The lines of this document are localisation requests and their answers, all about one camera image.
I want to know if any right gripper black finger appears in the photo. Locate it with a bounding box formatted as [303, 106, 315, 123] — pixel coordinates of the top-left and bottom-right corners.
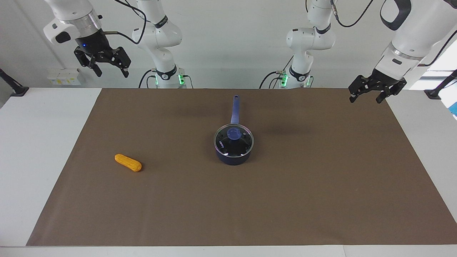
[107, 46, 131, 78]
[74, 47, 103, 77]

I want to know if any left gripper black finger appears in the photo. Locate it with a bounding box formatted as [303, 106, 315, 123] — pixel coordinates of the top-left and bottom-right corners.
[376, 80, 407, 104]
[349, 76, 373, 103]

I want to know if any yellow corn cob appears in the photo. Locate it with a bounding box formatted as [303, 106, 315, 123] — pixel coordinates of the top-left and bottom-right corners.
[114, 153, 142, 172]

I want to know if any glass pot lid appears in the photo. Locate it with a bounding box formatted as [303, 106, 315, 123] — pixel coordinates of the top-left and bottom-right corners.
[214, 123, 255, 157]

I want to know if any brown table mat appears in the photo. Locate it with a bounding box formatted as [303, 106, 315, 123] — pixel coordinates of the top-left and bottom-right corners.
[26, 88, 457, 247]

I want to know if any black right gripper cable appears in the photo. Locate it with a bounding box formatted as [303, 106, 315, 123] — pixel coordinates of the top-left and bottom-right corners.
[102, 0, 147, 45]

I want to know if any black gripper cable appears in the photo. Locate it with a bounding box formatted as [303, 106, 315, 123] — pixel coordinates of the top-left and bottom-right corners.
[330, 0, 457, 67]
[102, 0, 147, 45]

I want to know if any white wall socket box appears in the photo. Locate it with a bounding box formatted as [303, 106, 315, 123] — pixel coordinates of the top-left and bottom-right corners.
[47, 69, 82, 86]

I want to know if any black base power cable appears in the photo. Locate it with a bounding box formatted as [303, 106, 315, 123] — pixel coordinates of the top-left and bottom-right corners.
[260, 55, 295, 89]
[139, 69, 157, 89]

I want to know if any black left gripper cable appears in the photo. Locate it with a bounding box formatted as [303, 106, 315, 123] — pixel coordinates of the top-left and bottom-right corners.
[330, 0, 457, 67]

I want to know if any dark blue pot purple handle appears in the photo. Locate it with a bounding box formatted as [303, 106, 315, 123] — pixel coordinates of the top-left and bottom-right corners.
[214, 95, 255, 166]

